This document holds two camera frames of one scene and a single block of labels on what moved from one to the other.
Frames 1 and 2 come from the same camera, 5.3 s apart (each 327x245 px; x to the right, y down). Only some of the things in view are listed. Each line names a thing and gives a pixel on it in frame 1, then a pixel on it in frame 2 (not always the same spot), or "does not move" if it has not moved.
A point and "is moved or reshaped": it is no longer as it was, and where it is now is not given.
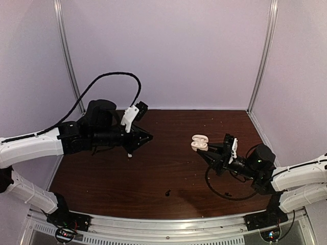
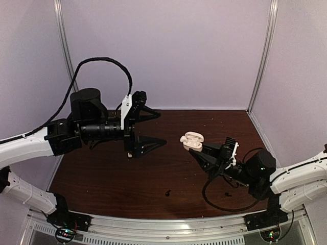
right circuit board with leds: (270, 236) does not move
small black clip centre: (167, 193) does not move
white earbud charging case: (200, 142) is moved or reshaped
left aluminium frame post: (63, 31) does not move
